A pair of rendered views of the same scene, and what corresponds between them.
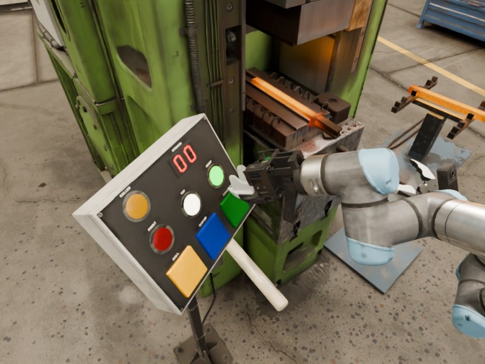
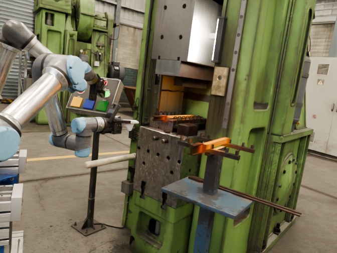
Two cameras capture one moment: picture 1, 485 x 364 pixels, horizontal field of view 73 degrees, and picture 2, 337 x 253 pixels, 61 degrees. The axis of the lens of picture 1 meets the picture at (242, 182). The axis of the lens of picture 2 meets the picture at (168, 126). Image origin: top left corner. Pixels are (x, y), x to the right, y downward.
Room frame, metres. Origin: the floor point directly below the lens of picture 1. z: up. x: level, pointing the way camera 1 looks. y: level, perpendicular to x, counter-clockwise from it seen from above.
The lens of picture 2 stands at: (0.47, -2.02, 1.25)
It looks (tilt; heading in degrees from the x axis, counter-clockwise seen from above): 9 degrees down; 75
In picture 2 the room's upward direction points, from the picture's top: 7 degrees clockwise
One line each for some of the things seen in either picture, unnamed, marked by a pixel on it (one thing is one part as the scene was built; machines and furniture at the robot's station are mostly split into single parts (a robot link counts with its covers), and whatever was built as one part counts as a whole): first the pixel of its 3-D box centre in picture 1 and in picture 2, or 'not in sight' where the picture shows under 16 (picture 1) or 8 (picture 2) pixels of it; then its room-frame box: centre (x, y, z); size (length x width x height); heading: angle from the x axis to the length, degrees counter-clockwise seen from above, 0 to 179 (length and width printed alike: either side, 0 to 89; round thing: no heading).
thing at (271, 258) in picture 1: (266, 217); (174, 218); (1.11, -0.13, 0.23); 0.55 x 0.37 x 0.47; 37
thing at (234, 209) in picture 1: (234, 206); (102, 106); (0.53, 0.02, 1.01); 0.07 x 0.05 x 0.07; 152
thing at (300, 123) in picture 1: (267, 104); (179, 121); (1.07, -0.09, 0.96); 0.42 x 0.20 x 0.09; 37
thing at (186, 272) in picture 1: (186, 271); (76, 102); (0.35, 0.12, 1.01); 0.07 x 0.05 x 0.07; 152
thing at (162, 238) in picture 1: (162, 239); not in sight; (0.37, 0.16, 1.09); 0.05 x 0.03 x 0.04; 127
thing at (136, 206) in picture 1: (136, 206); not in sight; (0.39, 0.19, 1.16); 0.05 x 0.03 x 0.04; 127
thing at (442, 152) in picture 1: (416, 157); (209, 194); (1.07, -0.75, 0.70); 0.40 x 0.30 x 0.02; 132
